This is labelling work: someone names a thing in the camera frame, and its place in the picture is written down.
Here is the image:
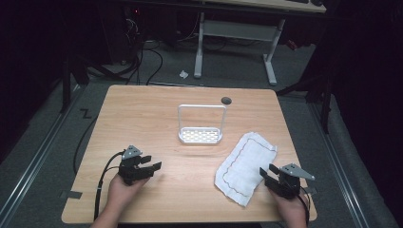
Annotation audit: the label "white plastic rack with handle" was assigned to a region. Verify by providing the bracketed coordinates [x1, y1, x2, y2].
[177, 104, 228, 145]

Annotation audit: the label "white-legged desk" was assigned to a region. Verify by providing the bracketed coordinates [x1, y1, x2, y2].
[193, 0, 327, 86]

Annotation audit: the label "person's right hand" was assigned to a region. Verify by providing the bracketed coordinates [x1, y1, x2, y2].
[269, 189, 309, 228]

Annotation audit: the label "black metal stand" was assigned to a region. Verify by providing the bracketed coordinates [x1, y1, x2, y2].
[276, 47, 336, 135]
[58, 47, 127, 114]

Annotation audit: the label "black floor cables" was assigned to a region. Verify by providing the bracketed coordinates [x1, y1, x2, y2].
[120, 12, 203, 86]

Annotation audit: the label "person's left hand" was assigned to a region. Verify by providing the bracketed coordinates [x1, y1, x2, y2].
[106, 173, 151, 214]

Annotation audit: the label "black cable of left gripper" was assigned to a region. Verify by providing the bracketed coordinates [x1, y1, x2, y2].
[93, 150, 125, 221]

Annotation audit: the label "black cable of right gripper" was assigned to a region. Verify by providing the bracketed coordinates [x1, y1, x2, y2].
[296, 185, 312, 226]

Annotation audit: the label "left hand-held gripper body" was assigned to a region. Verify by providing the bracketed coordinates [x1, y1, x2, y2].
[118, 144, 151, 186]

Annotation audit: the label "white cloth with red stitching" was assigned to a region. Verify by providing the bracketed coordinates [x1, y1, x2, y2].
[214, 131, 278, 208]

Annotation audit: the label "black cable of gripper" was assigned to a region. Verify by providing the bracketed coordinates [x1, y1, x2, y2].
[296, 185, 312, 226]
[93, 150, 125, 221]

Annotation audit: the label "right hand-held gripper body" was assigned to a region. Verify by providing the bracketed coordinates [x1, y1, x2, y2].
[264, 162, 317, 200]

